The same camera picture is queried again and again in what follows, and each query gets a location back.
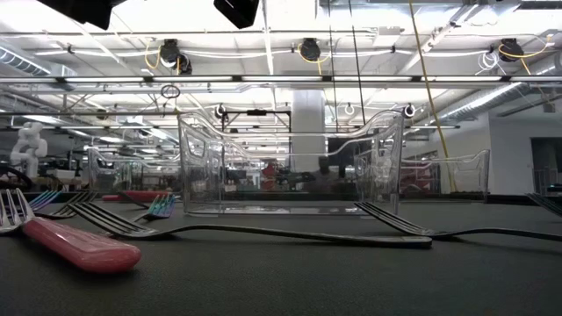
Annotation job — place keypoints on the person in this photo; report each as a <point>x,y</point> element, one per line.
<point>270,173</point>
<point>325,171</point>

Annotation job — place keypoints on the white humanoid robot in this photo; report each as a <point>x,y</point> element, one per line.
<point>28,147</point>

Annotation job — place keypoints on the white building column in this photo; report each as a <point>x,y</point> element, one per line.
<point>307,105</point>

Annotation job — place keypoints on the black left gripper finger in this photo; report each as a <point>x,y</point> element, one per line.
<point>92,11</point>
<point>239,13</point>

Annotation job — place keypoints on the clear plastic bin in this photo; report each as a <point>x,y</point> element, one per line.
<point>465,175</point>
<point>110,175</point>
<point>290,208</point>

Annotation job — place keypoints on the black table mat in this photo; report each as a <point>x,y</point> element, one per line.
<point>281,285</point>

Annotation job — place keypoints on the black metal fork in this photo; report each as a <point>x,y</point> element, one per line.
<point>395,221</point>
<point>395,240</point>
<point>66,212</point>

